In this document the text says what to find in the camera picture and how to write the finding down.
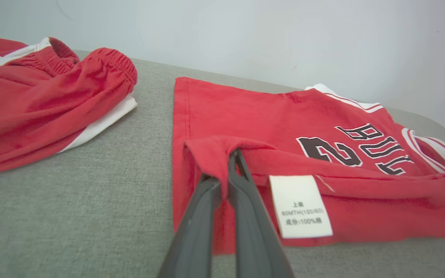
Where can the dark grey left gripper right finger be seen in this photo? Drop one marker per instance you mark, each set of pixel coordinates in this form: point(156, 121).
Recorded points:
point(253, 239)

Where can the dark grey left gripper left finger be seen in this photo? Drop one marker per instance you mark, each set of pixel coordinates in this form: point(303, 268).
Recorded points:
point(193, 239)

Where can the red Bulls jersey shirt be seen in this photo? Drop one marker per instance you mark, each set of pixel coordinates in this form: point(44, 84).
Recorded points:
point(245, 116)

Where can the red Bulls shorts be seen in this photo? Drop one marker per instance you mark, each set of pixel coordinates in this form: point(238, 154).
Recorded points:
point(33, 108)

